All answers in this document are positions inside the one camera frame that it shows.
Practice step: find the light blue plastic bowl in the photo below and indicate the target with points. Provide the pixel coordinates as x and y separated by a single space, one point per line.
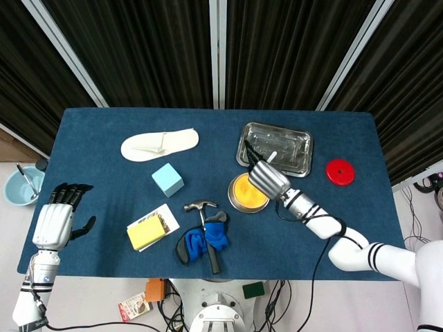
17 193

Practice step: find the blue and black glove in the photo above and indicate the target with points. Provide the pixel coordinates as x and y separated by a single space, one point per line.
216 235

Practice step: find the rectangular metal tray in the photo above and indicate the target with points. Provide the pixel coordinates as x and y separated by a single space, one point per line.
290 148

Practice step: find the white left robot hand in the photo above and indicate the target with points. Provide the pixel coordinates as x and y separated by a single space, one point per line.
53 223

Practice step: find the white plastic spoon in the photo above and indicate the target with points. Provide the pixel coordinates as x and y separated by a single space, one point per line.
272 156

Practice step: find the white screen frame post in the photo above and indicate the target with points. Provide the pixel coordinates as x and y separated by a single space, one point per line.
217 52
65 55
356 55

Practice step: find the white picture card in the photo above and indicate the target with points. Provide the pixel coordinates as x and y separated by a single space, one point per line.
169 216

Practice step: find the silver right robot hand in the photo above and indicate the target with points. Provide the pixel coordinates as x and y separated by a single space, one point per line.
268 178

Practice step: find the dark blue table cloth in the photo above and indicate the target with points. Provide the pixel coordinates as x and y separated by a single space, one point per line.
104 145

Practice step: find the light blue foam cube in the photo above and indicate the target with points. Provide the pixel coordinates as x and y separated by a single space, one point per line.
167 180

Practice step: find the yellow green sponge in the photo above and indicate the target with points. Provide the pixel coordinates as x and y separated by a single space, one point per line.
145 233

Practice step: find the red round disc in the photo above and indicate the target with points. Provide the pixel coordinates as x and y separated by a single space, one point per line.
341 178

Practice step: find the orange box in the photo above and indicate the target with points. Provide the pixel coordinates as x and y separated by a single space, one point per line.
155 290

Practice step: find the white robot torso base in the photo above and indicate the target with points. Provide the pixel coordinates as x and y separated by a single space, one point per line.
214 311

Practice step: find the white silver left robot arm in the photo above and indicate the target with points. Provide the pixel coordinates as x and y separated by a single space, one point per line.
38 273

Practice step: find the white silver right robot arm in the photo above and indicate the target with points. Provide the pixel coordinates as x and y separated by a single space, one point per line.
387 259

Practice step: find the black pleated curtain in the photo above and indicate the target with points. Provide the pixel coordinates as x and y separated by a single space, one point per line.
24 86
138 52
284 52
408 86

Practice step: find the metal bowl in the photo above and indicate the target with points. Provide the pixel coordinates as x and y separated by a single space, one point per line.
231 193

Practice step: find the dark green box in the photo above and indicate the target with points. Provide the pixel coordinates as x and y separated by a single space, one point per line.
253 290

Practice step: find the round metal saucer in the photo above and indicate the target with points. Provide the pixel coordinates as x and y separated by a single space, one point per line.
242 210

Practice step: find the printed paper packet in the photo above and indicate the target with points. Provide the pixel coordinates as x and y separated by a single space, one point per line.
133 307

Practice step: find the white slipper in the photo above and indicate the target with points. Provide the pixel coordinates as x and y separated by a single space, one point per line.
180 140

